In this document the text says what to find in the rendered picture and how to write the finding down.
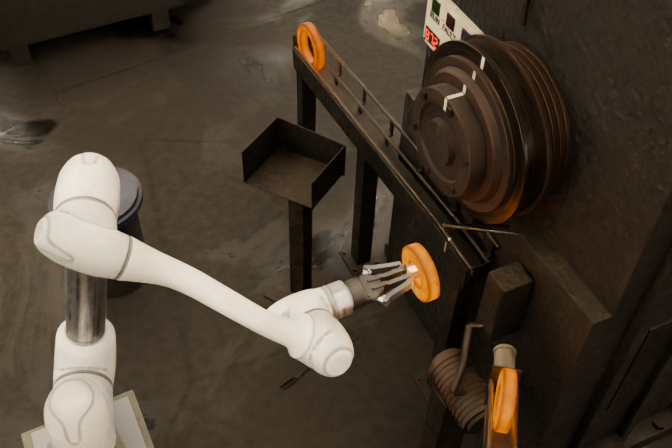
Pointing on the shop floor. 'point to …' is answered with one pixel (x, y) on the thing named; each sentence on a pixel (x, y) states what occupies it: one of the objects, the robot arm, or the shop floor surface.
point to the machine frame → (578, 190)
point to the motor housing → (469, 410)
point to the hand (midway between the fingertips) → (420, 268)
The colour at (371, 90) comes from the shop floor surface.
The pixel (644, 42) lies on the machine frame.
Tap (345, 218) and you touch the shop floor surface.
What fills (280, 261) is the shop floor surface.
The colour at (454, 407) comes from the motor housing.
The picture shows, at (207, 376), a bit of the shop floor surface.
